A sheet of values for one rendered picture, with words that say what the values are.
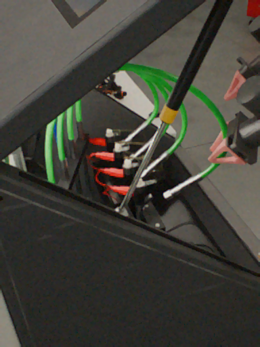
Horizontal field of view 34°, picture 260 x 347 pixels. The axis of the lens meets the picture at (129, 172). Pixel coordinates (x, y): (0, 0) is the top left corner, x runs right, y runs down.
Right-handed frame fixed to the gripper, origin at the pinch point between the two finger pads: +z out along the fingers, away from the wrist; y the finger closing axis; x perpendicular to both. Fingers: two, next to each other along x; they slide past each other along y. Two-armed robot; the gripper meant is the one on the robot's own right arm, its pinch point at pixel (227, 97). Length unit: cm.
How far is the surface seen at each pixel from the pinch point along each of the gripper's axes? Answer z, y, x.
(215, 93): 40, -131, -235
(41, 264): 24, 35, 60
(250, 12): -28, -171, -395
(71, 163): 37.4, 21.2, 9.6
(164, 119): 0, 35, 52
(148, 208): 32.0, -0.5, 15.7
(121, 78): 34, 1, -65
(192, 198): 29.1, -19.4, 0.2
